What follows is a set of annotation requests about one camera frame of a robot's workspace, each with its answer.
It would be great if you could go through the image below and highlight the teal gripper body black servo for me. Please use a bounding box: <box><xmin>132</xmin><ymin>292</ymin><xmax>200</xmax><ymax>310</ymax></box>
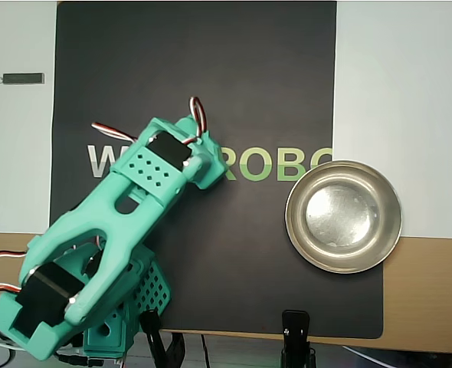
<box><xmin>189</xmin><ymin>131</ymin><xmax>227</xmax><ymax>190</ymax></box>

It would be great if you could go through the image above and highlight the teal perforated robot base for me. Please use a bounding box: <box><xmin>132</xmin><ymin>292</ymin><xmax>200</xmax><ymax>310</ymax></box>
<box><xmin>82</xmin><ymin>248</ymin><xmax>172</xmax><ymax>363</ymax></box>

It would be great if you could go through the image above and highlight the metal bowl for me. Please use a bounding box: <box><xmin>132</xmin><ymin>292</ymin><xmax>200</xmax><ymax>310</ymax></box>
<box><xmin>284</xmin><ymin>159</ymin><xmax>403</xmax><ymax>274</ymax></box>

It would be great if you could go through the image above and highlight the black mat with WOWROBO print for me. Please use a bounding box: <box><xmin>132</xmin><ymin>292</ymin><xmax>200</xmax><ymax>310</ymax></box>
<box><xmin>44</xmin><ymin>1</ymin><xmax>385</xmax><ymax>340</ymax></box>

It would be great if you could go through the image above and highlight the black table clamp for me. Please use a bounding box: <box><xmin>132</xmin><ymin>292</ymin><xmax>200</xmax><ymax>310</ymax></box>
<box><xmin>139</xmin><ymin>308</ymin><xmax>188</xmax><ymax>368</ymax></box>

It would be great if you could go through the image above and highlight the white paper sheet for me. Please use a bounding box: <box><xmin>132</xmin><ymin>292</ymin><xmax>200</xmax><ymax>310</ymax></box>
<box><xmin>0</xmin><ymin>0</ymin><xmax>452</xmax><ymax>241</ymax></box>

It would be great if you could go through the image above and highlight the black USB stick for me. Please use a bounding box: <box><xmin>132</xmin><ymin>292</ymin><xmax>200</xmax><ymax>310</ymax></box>
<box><xmin>0</xmin><ymin>71</ymin><xmax>46</xmax><ymax>86</ymax></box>

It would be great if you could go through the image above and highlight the red white black servo wire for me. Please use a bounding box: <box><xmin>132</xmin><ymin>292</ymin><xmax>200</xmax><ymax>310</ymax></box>
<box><xmin>188</xmin><ymin>96</ymin><xmax>208</xmax><ymax>146</ymax></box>
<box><xmin>90</xmin><ymin>121</ymin><xmax>139</xmax><ymax>143</ymax></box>
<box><xmin>0</xmin><ymin>248</ymin><xmax>30</xmax><ymax>294</ymax></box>

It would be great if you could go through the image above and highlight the thin black hanging cable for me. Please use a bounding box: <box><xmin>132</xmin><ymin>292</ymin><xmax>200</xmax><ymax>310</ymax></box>
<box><xmin>199</xmin><ymin>333</ymin><xmax>212</xmax><ymax>368</ymax></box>

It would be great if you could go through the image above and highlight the black plug connector cable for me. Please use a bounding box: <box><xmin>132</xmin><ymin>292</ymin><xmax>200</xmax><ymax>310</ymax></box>
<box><xmin>55</xmin><ymin>351</ymin><xmax>105</xmax><ymax>368</ymax></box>

